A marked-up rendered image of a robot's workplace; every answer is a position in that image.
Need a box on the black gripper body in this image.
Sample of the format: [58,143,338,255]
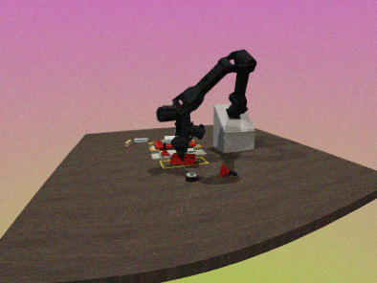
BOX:
[171,120,191,146]

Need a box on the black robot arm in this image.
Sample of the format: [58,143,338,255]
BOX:
[157,49,257,140]

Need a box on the small black toy wheel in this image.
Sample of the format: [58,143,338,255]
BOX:
[186,172,198,182]

